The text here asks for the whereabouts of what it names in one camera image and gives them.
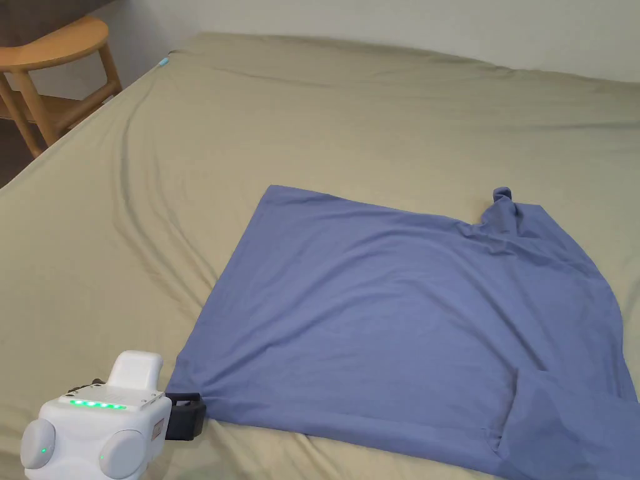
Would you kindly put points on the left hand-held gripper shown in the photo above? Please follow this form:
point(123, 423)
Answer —
point(100, 430)

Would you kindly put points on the blue shirt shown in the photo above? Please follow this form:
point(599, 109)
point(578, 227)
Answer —
point(380, 320)

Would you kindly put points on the bed with beige sheet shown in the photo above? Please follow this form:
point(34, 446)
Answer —
point(320, 130)

